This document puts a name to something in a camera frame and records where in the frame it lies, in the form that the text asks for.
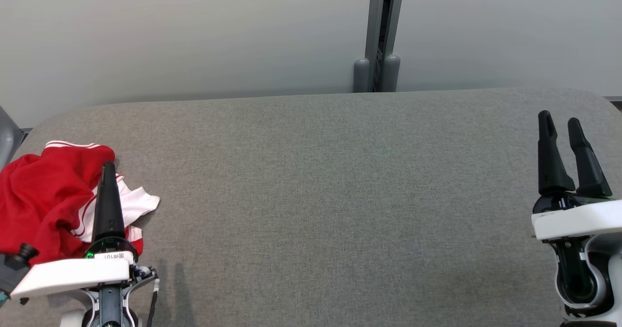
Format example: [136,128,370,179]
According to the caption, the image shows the red basketball shorts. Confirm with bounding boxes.
[0,153,98,265]

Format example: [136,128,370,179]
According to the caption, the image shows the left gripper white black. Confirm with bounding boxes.
[10,161,139,298]

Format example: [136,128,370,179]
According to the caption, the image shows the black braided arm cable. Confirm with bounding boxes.
[146,277,160,327]

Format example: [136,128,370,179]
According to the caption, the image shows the red white basketball jersey shirt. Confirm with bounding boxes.
[29,141,161,264]

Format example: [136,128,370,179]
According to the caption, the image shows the grey curved metal frame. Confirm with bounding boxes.
[0,106,24,170]

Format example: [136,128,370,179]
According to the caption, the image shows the grey partition post rounded feet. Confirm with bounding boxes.
[353,0,406,93]

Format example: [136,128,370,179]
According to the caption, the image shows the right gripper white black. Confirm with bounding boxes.
[531,110,622,241]

